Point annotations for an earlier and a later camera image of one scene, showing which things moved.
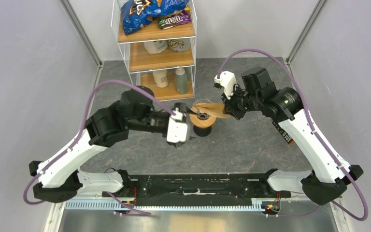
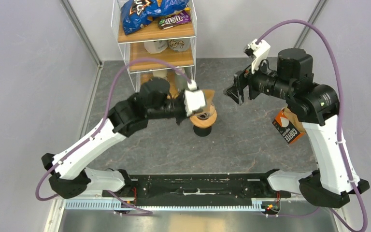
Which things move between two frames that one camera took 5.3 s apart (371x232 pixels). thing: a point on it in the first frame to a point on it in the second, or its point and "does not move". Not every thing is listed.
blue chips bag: (135, 14) does not move
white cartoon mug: (179, 45) does not move
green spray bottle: (181, 81) does not move
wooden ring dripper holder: (202, 123) does not move
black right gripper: (229, 107) to (235, 91)
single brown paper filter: (215, 109) to (209, 94)
